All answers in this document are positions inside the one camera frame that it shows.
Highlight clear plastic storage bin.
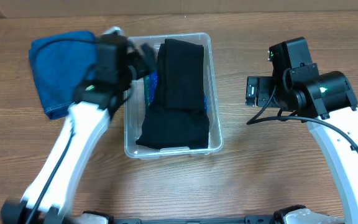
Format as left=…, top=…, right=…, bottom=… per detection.
left=124, top=32, right=223, bottom=159

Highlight black cloth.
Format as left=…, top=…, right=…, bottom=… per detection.
left=136, top=103, right=209, bottom=149
left=153, top=39, right=204, bottom=110

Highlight blue denim jeans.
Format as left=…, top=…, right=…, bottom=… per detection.
left=29, top=30, right=98, bottom=120

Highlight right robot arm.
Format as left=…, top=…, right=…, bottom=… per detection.
left=246, top=37, right=358, bottom=223

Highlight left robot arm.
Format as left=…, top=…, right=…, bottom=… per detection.
left=0, top=31, right=157, bottom=223

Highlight blue sequin glitter garment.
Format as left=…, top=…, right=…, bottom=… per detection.
left=146, top=69, right=208, bottom=111

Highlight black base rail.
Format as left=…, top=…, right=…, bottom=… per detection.
left=73, top=211, right=329, bottom=224

